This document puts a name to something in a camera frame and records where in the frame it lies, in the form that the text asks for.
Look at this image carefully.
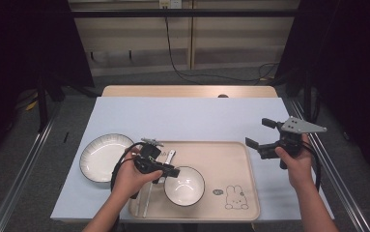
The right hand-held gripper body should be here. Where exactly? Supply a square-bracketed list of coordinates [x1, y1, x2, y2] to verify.
[257, 115, 328, 170]

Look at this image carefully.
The person's left hand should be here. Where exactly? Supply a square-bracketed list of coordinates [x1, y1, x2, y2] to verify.
[111, 146, 164, 201]

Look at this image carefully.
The right hand-held gripper cable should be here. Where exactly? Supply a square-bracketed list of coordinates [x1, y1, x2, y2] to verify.
[301, 141, 322, 191]

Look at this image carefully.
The white spoon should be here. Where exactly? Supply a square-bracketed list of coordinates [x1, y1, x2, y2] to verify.
[155, 149, 177, 186]

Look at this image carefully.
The pale blue table mat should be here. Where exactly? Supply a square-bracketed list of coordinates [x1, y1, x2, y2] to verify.
[50, 96, 335, 223]

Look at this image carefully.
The person's right hand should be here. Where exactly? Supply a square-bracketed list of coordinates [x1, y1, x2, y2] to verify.
[273, 133, 316, 191]

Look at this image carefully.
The white wall outlet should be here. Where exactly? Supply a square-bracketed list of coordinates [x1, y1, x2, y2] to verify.
[158, 0, 183, 10]

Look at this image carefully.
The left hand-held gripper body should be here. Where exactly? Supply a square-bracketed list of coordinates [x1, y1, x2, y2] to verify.
[133, 137, 174, 177]

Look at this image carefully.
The black power cable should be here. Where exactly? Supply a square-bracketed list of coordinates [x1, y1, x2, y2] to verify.
[164, 8, 280, 83]

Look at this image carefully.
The white bowl with dark rim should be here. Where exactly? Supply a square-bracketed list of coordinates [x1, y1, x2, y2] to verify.
[163, 165, 206, 208]

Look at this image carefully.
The beige rectangular tray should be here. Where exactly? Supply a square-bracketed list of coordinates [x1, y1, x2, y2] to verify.
[128, 140, 261, 222]

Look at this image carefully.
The black curtain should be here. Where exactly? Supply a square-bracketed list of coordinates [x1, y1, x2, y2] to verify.
[0, 0, 95, 162]
[275, 0, 370, 185]

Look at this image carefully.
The white plate with dark rim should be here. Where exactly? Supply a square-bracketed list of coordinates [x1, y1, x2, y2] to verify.
[78, 132, 136, 184]

